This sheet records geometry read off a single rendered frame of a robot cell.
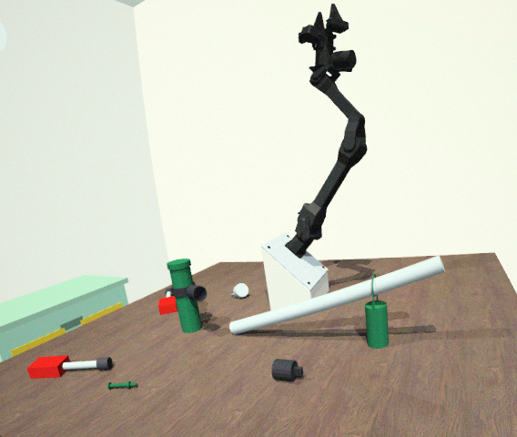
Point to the green cylinder with hook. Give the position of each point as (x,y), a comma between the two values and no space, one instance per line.
(376,323)

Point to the white long pipe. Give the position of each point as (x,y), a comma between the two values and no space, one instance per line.
(362,290)

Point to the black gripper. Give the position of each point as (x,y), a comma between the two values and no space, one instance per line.
(335,24)

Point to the green cylinder with cap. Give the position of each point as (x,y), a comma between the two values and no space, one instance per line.
(187,309)

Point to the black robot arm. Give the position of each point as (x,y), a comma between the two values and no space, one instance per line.
(352,148)

